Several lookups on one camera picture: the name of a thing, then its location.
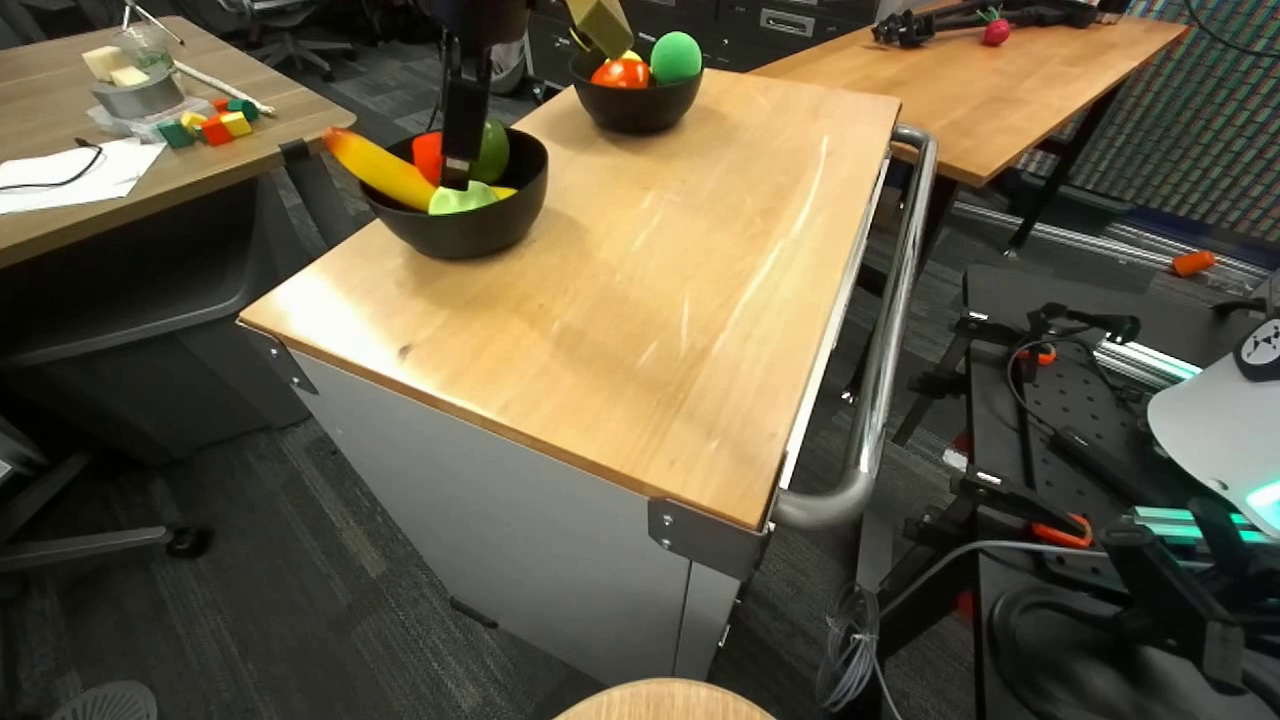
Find white cart with wooden top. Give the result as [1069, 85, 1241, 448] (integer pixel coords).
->
[237, 65, 941, 692]

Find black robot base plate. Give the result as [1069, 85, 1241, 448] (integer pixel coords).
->
[960, 256, 1280, 720]

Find grey office chair base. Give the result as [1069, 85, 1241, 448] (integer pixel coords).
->
[0, 411, 215, 580]

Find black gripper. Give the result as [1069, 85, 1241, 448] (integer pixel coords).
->
[429, 0, 537, 190]

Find round wooden stool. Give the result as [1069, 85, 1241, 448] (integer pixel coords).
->
[556, 674, 779, 720]

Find yellow toy banana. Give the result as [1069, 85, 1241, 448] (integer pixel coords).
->
[321, 126, 442, 217]

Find silver aluminium bar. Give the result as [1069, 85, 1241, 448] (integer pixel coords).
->
[1087, 331, 1210, 391]

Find silver cart handle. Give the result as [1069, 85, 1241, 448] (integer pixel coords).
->
[772, 122, 941, 538]

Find red toy apple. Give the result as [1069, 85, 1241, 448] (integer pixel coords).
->
[590, 52, 658, 95]

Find clear plastic container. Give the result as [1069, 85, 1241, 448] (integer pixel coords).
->
[81, 18, 185, 122]

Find black office chair base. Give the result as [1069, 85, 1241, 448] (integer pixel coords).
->
[215, 0, 352, 81]

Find black clamp tool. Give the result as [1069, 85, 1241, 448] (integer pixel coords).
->
[872, 0, 1115, 52]

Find black bowl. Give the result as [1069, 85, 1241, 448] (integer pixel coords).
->
[358, 122, 554, 262]
[573, 52, 708, 140]

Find small orange object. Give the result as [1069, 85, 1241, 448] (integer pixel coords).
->
[1167, 242, 1219, 283]

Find white paper sheets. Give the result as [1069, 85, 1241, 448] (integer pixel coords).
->
[0, 137, 174, 219]

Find white plastic rod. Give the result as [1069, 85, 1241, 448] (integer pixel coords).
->
[168, 54, 279, 118]

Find pale green round fruit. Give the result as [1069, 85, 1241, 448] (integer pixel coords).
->
[426, 179, 519, 219]

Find tan wooden camera mount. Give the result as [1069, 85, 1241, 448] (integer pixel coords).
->
[564, 0, 640, 61]

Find orange handled clamp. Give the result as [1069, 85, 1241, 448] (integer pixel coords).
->
[1009, 338, 1065, 378]
[1029, 509, 1101, 557]

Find wooden office desk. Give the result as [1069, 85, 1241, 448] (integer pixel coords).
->
[0, 12, 359, 470]
[752, 5, 1194, 256]

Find bright green ball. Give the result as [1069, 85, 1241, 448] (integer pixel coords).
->
[648, 27, 708, 91]

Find grey cable bundle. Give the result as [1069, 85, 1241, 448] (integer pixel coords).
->
[813, 582, 925, 720]

